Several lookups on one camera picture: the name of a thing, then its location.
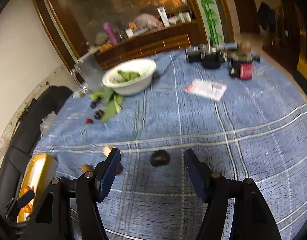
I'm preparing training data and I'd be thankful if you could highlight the yellow white foam box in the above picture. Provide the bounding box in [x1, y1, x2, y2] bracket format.
[16, 153, 58, 223]

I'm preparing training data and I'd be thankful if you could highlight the black leather sofa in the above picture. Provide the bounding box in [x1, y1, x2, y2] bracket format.
[0, 86, 73, 213]

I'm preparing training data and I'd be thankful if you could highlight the purple thermos bottle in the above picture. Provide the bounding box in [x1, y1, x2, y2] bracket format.
[102, 22, 118, 45]

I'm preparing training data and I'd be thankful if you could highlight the green leafy vegetable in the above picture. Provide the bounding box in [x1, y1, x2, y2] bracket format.
[89, 70, 141, 122]

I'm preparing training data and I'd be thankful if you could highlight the large dark orange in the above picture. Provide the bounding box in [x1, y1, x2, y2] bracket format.
[23, 201, 33, 213]

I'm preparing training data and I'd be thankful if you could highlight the small white cake piece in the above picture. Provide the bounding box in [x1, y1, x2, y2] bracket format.
[102, 145, 114, 157]

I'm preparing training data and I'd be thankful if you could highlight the plastic bag on counter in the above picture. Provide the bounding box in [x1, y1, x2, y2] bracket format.
[134, 14, 164, 29]

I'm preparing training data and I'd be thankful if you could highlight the clear plastic pitcher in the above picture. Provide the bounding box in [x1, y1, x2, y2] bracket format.
[70, 52, 104, 93]

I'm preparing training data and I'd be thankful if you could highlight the brown kiwi fruit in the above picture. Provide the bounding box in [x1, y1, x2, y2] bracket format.
[80, 164, 93, 173]

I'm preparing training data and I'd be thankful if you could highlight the red jujube date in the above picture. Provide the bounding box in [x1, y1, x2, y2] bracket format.
[116, 164, 123, 175]

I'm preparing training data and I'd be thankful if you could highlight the small red fruit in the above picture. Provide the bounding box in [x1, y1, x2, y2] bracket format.
[85, 119, 94, 124]

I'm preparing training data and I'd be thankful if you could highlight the white bowl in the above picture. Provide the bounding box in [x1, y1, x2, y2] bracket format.
[102, 59, 157, 96]

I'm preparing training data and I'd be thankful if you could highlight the wooden cabinet counter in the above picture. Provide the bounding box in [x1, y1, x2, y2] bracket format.
[95, 20, 207, 70]

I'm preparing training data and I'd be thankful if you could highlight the dark plum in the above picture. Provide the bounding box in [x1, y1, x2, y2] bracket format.
[94, 109, 104, 120]
[150, 150, 170, 167]

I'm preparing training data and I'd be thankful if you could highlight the white red label card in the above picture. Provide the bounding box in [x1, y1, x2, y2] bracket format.
[185, 79, 227, 101]

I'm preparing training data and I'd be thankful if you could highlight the red black jar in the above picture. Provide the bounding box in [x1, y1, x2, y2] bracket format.
[229, 41, 261, 80]

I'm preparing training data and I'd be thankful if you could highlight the blue plaid tablecloth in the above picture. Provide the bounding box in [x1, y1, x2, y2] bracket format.
[34, 51, 307, 239]

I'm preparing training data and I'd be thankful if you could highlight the black power adapter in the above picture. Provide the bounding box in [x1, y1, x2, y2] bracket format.
[185, 44, 228, 69]

